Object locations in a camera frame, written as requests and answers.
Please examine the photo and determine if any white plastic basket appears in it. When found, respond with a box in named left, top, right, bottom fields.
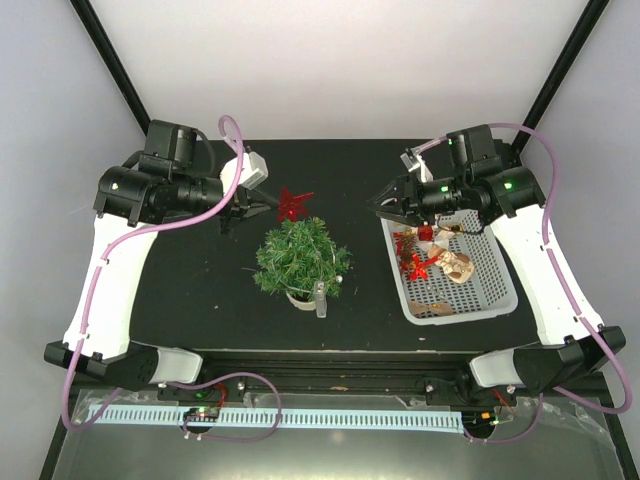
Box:
left=381, top=210, right=518, bottom=326

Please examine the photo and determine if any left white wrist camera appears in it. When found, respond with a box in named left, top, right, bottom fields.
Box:
left=219, top=152, right=269, bottom=194

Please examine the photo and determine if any pine cone ornament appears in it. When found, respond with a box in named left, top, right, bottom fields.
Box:
left=396, top=228, right=417, bottom=262

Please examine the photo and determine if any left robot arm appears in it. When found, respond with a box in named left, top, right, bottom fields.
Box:
left=44, top=120, right=277, bottom=399

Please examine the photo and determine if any right black frame post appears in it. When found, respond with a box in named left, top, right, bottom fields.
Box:
left=524, top=0, right=610, bottom=129

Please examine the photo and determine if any red star ornament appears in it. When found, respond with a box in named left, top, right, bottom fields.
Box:
left=278, top=187, right=314, bottom=223

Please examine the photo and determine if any purple cable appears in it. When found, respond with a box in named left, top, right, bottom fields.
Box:
left=409, top=122, right=633, bottom=445
left=60, top=114, right=282, bottom=444

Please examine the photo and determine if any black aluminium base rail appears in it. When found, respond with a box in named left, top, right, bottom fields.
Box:
left=189, top=349, right=609, bottom=406

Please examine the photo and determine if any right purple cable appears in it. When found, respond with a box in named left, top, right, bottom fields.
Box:
left=409, top=122, right=633, bottom=445

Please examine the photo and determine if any black frame post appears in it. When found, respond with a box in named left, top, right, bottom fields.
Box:
left=70, top=0, right=151, bottom=134
left=524, top=0, right=610, bottom=129

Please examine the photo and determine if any left black frame post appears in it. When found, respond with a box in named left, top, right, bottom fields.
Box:
left=70, top=0, right=151, bottom=134

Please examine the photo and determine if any white slotted cable duct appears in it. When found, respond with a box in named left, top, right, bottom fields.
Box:
left=96, top=405, right=464, bottom=434

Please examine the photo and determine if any circuit board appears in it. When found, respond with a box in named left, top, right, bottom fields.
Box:
left=462, top=409, right=516, bottom=427
left=183, top=407, right=220, bottom=423

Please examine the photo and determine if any small green christmas tree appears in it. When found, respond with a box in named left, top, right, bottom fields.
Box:
left=253, top=217, right=352, bottom=318

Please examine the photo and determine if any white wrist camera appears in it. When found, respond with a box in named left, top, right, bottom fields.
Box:
left=219, top=152, right=269, bottom=194
left=400, top=148, right=434, bottom=184

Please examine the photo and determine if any right circuit board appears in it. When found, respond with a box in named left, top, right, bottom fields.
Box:
left=462, top=409, right=516, bottom=427

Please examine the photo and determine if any burlap bow ornament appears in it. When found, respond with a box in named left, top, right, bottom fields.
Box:
left=408, top=300, right=455, bottom=317

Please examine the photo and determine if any white mesh bow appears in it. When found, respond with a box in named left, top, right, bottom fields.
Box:
left=416, top=229, right=461, bottom=259

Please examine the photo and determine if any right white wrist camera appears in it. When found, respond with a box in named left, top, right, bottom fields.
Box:
left=400, top=148, right=434, bottom=184

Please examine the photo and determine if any red gift box ornament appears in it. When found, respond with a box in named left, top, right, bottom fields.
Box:
left=417, top=225, right=434, bottom=242

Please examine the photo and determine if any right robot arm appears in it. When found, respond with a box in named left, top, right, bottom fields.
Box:
left=368, top=125, right=626, bottom=403

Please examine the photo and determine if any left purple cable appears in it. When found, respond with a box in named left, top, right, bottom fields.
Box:
left=60, top=114, right=282, bottom=444

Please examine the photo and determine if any left circuit board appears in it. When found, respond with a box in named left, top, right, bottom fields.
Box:
left=183, top=407, right=220, bottom=423

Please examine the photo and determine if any snowman doll ornament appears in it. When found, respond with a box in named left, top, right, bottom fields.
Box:
left=435, top=250, right=475, bottom=284

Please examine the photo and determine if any red ribbon bow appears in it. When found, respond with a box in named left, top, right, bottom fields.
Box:
left=399, top=254, right=437, bottom=281

